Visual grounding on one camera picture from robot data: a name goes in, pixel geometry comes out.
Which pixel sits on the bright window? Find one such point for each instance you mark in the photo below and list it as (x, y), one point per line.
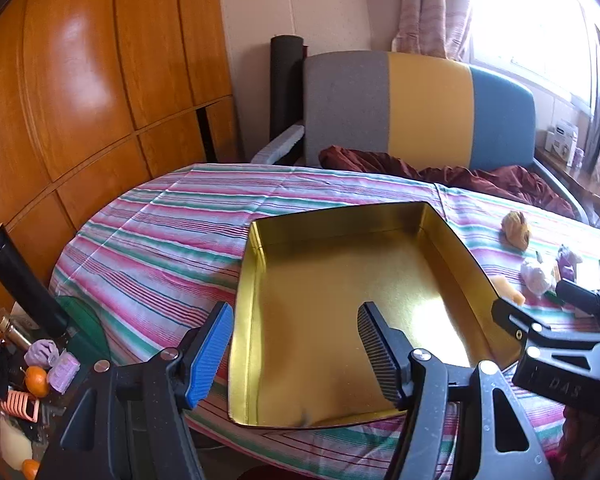
(530, 20)

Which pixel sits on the orange fruit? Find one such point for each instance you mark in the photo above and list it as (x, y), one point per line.
(31, 469)
(36, 381)

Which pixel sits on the black tube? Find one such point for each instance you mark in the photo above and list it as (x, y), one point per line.
(25, 285)

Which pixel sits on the striped bed sheet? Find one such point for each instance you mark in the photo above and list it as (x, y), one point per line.
(155, 240)

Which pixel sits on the small purple jar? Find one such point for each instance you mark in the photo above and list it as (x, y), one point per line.
(578, 157)

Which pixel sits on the black rolled mat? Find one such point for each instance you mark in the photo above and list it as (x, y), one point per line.
(285, 80)

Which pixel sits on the white plastic-wrapped bundle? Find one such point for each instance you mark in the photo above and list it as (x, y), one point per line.
(537, 274)

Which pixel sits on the green plastic object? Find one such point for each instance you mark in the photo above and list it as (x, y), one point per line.
(87, 325)

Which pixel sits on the pink plastic clip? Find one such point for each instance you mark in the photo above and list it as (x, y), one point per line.
(22, 406)

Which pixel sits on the gold tin box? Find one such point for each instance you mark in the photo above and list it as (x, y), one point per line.
(330, 310)

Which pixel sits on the gold-capped bottle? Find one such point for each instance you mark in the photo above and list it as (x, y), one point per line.
(12, 330)

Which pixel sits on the maroon blanket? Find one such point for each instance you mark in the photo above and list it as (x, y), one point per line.
(480, 180)

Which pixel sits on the white padded bed rail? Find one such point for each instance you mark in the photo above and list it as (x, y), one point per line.
(280, 145)

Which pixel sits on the purple item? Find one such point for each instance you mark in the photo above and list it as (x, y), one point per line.
(569, 261)

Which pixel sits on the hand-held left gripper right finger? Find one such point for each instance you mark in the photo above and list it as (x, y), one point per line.
(380, 355)

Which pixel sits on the grey bed rail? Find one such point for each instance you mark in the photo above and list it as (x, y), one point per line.
(567, 195)

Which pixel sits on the yellow knit sock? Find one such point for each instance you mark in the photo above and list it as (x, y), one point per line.
(517, 229)

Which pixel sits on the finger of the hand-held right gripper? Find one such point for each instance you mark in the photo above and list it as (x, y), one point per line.
(585, 297)
(510, 320)

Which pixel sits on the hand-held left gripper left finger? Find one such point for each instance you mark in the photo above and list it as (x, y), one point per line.
(207, 355)

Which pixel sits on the pink patterned curtain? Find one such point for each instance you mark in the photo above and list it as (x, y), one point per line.
(430, 5)

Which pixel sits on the white cardboard box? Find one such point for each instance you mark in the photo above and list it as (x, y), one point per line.
(562, 140)

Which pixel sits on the wooden wardrobe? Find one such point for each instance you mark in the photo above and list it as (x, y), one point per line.
(80, 85)

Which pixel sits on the wooden desk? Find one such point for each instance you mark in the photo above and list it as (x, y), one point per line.
(597, 197)

